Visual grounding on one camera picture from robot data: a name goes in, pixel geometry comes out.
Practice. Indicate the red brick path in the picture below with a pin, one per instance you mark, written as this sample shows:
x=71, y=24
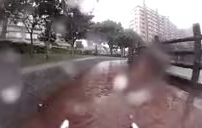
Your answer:
x=99, y=100

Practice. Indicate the hedge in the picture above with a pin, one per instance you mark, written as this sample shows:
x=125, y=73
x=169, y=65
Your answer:
x=60, y=50

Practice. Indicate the row of trees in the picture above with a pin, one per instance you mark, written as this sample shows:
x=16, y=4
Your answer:
x=75, y=26

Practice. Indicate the pale kerb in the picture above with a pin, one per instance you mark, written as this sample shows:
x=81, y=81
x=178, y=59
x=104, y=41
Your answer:
x=55, y=63

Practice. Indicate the grass strip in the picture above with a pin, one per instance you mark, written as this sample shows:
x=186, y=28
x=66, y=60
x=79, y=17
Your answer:
x=45, y=58

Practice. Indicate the grey asphalt path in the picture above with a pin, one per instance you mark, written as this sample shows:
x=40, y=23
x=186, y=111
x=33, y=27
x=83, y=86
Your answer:
x=45, y=78

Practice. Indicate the tall pale apartment building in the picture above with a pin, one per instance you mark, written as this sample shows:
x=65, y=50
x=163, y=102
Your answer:
x=149, y=25

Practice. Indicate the robot's own part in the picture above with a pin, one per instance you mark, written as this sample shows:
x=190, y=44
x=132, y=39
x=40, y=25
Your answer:
x=134, y=125
x=65, y=124

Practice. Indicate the low pale building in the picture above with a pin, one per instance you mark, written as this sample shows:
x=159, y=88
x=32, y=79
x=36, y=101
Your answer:
x=15, y=33

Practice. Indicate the wooden rail fence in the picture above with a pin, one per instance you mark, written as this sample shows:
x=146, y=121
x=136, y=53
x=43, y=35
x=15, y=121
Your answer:
x=196, y=53

